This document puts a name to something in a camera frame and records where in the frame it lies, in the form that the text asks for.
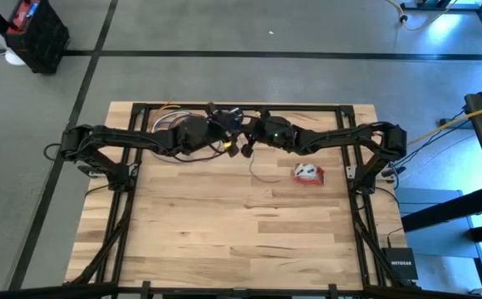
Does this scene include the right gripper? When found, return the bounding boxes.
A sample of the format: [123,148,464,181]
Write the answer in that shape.
[239,106,294,159]

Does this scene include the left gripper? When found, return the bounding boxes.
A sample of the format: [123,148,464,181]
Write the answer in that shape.
[205,102,243,158]

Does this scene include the red tape dispenser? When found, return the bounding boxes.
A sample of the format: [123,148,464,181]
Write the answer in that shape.
[293,162,327,187]

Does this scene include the black bin red contents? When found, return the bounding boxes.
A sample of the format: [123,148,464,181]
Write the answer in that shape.
[3,0,70,75]

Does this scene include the black stand base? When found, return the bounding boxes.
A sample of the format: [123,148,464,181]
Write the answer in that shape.
[399,0,482,13]

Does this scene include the grey floor platform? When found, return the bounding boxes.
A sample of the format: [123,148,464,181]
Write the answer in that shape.
[394,189,482,294]

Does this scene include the white round object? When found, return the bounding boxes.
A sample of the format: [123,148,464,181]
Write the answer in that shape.
[4,48,27,66]

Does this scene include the purple thin wire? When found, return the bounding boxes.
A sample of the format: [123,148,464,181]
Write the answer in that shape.
[166,115,190,130]

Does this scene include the orange thin wire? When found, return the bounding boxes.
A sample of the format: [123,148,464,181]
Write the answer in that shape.
[149,100,204,125]

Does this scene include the white thin wire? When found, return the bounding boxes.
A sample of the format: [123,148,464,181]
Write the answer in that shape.
[150,110,192,134]

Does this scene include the yellow cable black plug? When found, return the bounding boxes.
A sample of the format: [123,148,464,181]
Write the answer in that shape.
[386,0,460,32]

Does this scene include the black Netgear network switch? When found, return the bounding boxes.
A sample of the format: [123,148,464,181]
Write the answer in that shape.
[381,248,419,286]

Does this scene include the black floor cables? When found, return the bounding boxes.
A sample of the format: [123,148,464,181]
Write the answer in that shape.
[402,82,482,169]

